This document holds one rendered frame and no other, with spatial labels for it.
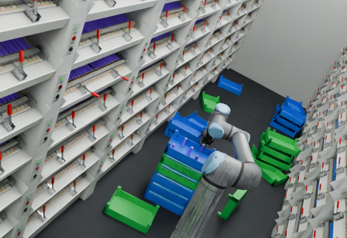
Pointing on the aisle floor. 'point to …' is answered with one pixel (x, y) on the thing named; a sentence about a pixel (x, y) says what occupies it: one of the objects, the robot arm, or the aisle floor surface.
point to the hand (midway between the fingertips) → (203, 144)
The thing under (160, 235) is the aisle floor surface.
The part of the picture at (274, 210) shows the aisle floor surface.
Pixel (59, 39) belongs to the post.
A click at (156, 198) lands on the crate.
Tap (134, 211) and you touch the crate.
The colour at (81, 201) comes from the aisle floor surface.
